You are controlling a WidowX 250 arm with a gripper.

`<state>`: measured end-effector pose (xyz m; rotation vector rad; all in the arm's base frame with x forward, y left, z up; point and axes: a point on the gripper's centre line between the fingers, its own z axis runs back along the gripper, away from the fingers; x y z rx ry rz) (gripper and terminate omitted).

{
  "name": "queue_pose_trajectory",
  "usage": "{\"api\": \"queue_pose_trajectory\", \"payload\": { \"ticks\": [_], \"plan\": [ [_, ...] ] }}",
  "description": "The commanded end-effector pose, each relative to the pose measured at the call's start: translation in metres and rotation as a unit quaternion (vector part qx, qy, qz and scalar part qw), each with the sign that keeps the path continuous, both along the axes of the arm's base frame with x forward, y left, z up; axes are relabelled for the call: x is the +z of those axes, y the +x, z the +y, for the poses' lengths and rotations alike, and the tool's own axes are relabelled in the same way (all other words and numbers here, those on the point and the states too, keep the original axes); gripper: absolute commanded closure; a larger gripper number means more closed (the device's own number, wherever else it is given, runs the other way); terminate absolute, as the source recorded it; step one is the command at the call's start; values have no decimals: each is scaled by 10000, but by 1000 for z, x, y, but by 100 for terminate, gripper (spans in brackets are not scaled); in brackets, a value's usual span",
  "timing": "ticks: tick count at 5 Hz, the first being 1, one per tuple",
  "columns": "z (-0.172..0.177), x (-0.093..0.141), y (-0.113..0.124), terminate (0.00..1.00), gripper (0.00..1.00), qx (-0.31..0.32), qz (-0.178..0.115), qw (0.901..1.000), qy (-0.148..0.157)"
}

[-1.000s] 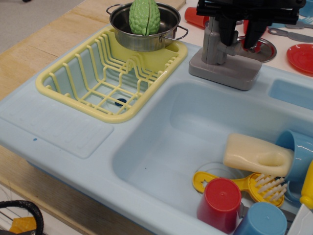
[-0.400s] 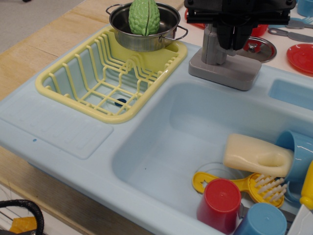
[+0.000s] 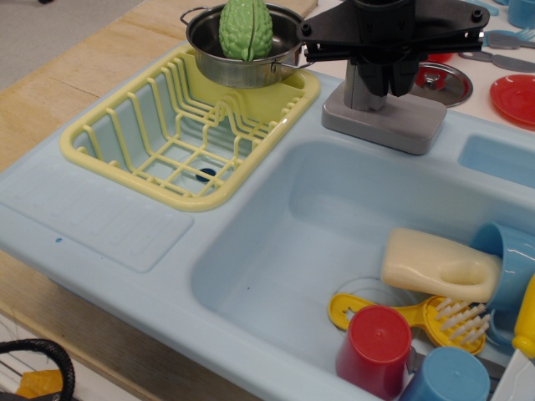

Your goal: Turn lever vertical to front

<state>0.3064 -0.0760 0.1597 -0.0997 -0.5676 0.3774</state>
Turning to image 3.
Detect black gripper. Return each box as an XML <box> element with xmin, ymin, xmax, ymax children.
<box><xmin>297</xmin><ymin>1</ymin><xmax>490</xmax><ymax>96</ymax></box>

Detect red cup on table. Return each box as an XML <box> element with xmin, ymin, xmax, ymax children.
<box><xmin>427</xmin><ymin>53</ymin><xmax>453</xmax><ymax>63</ymax></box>

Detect green toy vegetable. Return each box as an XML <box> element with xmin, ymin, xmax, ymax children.
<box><xmin>219</xmin><ymin>0</ymin><xmax>273</xmax><ymax>62</ymax></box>

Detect grey toy knife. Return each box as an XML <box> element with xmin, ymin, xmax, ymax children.
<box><xmin>458</xmin><ymin>51</ymin><xmax>535</xmax><ymax>74</ymax></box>

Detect blue cup on table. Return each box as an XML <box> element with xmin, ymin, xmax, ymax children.
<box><xmin>507</xmin><ymin>0</ymin><xmax>535</xmax><ymax>28</ymax></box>

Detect red plate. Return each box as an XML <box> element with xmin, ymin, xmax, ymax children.
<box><xmin>489</xmin><ymin>74</ymin><xmax>534</xmax><ymax>130</ymax></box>

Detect light blue toy sink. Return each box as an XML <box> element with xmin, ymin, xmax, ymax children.
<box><xmin>1</xmin><ymin>74</ymin><xmax>534</xmax><ymax>400</ymax></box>

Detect steel pot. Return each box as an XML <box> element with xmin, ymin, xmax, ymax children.
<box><xmin>181</xmin><ymin>4</ymin><xmax>303</xmax><ymax>89</ymax></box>

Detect blue cup front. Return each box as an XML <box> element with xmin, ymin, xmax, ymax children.
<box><xmin>399</xmin><ymin>347</ymin><xmax>491</xmax><ymax>400</ymax></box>

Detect red cup in sink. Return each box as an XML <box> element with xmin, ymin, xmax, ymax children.
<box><xmin>335</xmin><ymin>306</ymin><xmax>412</xmax><ymax>400</ymax></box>

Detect orange object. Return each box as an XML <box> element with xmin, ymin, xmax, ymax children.
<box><xmin>15</xmin><ymin>370</ymin><xmax>64</xmax><ymax>399</ymax></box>

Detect yellow dish rack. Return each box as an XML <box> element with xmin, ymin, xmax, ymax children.
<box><xmin>59</xmin><ymin>44</ymin><xmax>320</xmax><ymax>211</ymax></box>

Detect white object corner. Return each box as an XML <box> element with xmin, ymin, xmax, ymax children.
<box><xmin>491</xmin><ymin>349</ymin><xmax>534</xmax><ymax>401</ymax></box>

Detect grey toy faucet with lever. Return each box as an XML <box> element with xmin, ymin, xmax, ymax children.
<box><xmin>322</xmin><ymin>63</ymin><xmax>447</xmax><ymax>155</ymax></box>

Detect grey toy spatula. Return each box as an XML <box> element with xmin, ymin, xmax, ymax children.
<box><xmin>484</xmin><ymin>30</ymin><xmax>534</xmax><ymax>49</ymax></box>

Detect blue cup lying sideways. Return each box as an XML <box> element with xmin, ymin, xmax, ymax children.
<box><xmin>470</xmin><ymin>221</ymin><xmax>534</xmax><ymax>348</ymax></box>

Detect cream toy bottle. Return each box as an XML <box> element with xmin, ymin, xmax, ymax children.
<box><xmin>380</xmin><ymin>228</ymin><xmax>502</xmax><ymax>303</ymax></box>

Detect black cable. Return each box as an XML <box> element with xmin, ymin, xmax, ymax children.
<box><xmin>0</xmin><ymin>338</ymin><xmax>76</xmax><ymax>401</ymax></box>

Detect yellow dish brush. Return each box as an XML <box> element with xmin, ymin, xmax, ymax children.
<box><xmin>328</xmin><ymin>293</ymin><xmax>490</xmax><ymax>355</ymax></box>

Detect steel pot lid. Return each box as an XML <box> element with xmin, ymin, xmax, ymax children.
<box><xmin>410</xmin><ymin>62</ymin><xmax>473</xmax><ymax>108</ymax></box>

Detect yellow toy bottle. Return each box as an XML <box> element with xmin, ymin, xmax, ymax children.
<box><xmin>512</xmin><ymin>276</ymin><xmax>535</xmax><ymax>359</ymax></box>

